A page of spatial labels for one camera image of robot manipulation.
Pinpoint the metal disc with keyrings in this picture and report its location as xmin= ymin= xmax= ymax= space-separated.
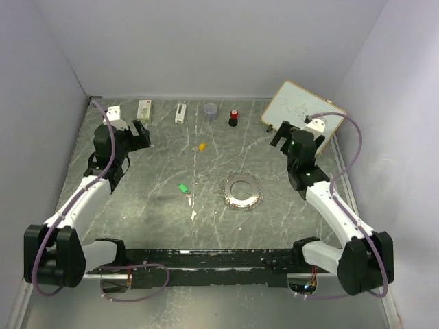
xmin=219 ymin=172 xmax=263 ymax=211

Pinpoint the red black stamp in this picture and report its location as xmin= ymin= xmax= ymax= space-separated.
xmin=228 ymin=109 xmax=239 ymax=127

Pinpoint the white stapler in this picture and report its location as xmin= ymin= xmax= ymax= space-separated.
xmin=174 ymin=103 xmax=187 ymax=124

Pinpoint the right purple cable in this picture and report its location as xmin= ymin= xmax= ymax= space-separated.
xmin=294 ymin=112 xmax=390 ymax=300

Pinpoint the key with yellow tag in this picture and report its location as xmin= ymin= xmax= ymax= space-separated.
xmin=192 ymin=143 xmax=206 ymax=152

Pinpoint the aluminium frame rail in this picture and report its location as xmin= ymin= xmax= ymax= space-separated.
xmin=331 ymin=132 xmax=362 ymax=228

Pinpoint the small whiteboard yellow frame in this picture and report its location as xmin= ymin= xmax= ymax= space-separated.
xmin=259 ymin=80 xmax=346 ymax=156

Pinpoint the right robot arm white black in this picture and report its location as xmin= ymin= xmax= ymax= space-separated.
xmin=270 ymin=119 xmax=394 ymax=296

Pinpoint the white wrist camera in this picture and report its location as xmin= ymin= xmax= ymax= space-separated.
xmin=106 ymin=106 xmax=128 ymax=130
xmin=302 ymin=116 xmax=326 ymax=136

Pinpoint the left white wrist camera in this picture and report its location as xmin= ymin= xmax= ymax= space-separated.
xmin=106 ymin=106 xmax=128 ymax=130

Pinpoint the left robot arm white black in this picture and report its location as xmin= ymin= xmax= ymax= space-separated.
xmin=23 ymin=119 xmax=151 ymax=287

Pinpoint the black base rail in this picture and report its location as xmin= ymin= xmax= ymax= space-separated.
xmin=84 ymin=249 xmax=312 ymax=289

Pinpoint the clear jar of paperclips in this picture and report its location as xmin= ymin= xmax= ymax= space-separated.
xmin=203 ymin=103 xmax=218 ymax=121

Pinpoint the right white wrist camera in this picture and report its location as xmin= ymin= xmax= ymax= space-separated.
xmin=302 ymin=116 xmax=326 ymax=136

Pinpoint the key with green tag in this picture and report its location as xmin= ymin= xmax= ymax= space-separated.
xmin=178 ymin=184 xmax=192 ymax=206

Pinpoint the green white staples box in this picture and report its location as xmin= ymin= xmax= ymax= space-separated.
xmin=137 ymin=99 xmax=152 ymax=123

